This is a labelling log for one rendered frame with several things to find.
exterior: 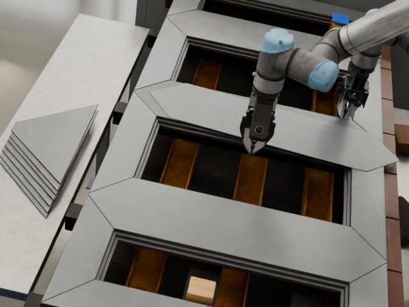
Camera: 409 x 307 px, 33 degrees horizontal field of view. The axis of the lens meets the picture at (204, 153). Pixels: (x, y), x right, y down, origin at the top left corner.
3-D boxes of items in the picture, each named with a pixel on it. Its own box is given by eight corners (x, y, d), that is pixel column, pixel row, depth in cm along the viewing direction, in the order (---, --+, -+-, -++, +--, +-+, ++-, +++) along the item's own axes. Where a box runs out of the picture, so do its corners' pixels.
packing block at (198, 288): (184, 303, 159) (187, 292, 156) (188, 285, 163) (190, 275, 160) (210, 309, 159) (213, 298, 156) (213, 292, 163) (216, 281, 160)
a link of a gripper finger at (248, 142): (252, 142, 192) (259, 116, 186) (250, 156, 188) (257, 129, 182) (241, 139, 193) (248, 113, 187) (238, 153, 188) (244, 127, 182)
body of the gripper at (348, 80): (337, 104, 198) (349, 69, 190) (338, 87, 205) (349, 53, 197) (364, 110, 198) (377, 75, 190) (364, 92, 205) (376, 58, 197)
